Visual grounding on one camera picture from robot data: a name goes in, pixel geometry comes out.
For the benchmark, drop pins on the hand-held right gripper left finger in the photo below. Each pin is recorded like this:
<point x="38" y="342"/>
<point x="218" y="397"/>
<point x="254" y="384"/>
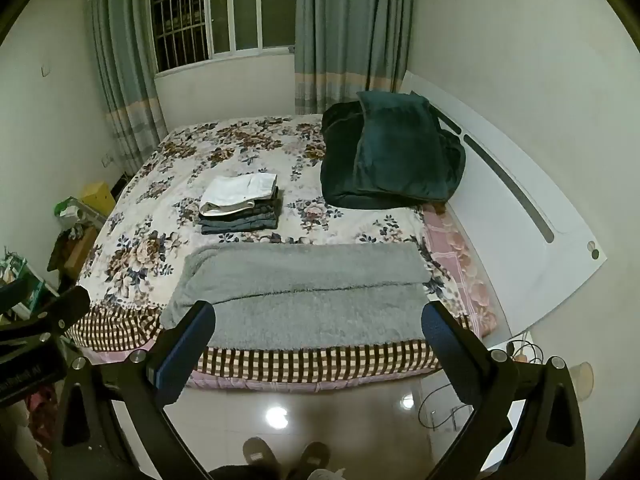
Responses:
<point x="186" y="355"/>

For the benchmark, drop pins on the grey slipper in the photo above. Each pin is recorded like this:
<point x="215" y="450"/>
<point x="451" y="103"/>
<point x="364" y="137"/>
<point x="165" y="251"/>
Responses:
<point x="312" y="456"/>
<point x="260" y="452"/>

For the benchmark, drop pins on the grey fluffy blanket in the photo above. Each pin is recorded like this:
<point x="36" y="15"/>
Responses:
<point x="310" y="290"/>

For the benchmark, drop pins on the grey-green striped curtain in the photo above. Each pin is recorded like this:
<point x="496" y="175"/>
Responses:
<point x="127" y="75"/>
<point x="350" y="35"/>

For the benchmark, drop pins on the yellow box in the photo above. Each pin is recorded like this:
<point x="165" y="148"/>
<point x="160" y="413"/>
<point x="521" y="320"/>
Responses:
<point x="100" y="197"/>

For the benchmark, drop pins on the green and white box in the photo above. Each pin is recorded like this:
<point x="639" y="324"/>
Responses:
<point x="22" y="280"/>

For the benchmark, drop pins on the white folded pants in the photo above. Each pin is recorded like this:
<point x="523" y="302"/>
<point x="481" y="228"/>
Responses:
<point x="235" y="191"/>

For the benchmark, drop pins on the barred sliding window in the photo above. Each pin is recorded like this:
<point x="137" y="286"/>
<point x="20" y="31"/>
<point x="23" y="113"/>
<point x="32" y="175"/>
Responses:
<point x="225" y="10"/>

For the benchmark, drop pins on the cream round lamp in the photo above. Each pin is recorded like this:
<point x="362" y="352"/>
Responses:
<point x="582" y="380"/>

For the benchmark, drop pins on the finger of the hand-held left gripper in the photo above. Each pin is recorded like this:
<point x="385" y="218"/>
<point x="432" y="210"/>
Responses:
<point x="60" y="312"/>

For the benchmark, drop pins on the white bed headboard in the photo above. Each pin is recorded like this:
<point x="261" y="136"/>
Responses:
<point x="515" y="220"/>

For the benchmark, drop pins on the dark blue folded jeans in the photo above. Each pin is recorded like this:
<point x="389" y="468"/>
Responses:
<point x="240" y="224"/>

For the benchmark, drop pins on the floral printed blanket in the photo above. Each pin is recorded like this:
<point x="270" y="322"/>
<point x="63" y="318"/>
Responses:
<point x="165" y="210"/>

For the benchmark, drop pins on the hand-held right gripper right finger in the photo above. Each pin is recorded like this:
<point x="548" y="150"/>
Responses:
<point x="444" y="352"/>

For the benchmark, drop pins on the green plastic bag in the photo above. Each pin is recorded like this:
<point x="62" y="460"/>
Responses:
<point x="67" y="207"/>

